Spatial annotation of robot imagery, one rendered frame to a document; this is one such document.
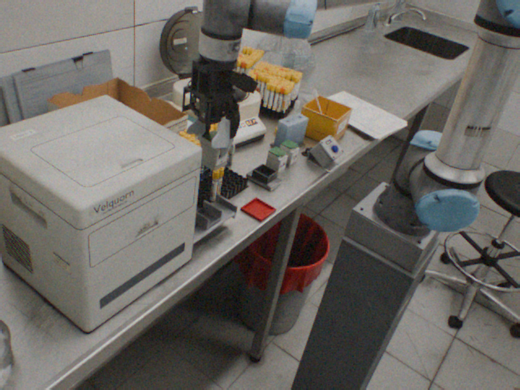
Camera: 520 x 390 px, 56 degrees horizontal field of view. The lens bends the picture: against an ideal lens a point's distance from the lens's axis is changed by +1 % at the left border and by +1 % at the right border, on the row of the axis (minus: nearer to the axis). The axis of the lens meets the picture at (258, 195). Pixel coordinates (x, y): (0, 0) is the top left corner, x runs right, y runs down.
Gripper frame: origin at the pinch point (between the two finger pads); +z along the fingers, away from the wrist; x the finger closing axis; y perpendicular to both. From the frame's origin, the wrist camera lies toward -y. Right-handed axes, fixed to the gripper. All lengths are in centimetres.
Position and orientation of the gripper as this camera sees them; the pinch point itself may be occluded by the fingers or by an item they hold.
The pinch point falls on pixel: (214, 145)
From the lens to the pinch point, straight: 104.0
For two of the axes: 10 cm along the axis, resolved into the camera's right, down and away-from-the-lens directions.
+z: -1.6, 7.9, 5.9
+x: 7.8, 4.6, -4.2
